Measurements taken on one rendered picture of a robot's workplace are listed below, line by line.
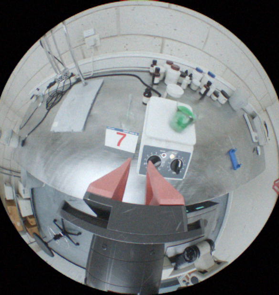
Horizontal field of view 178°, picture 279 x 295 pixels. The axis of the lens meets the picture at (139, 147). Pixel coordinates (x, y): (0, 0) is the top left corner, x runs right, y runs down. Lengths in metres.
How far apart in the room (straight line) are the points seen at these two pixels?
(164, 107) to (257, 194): 1.60
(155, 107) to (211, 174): 0.29
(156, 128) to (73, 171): 0.28
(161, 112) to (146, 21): 0.50
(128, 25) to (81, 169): 0.66
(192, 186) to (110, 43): 0.73
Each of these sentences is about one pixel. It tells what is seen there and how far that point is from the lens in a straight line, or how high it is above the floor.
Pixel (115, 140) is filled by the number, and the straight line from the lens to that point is 0.27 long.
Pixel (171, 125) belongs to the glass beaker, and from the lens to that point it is 0.20.
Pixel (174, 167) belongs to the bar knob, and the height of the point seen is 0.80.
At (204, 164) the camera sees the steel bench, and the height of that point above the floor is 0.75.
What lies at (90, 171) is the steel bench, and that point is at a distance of 0.29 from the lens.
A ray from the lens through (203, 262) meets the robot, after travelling 0.84.
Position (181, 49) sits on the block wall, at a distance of 0.62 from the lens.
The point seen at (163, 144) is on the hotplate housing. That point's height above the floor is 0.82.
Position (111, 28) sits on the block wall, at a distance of 0.61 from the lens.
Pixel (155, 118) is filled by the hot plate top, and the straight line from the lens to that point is 0.22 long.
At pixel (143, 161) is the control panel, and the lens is 0.22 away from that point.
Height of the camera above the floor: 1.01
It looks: 73 degrees down
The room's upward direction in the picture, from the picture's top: 7 degrees clockwise
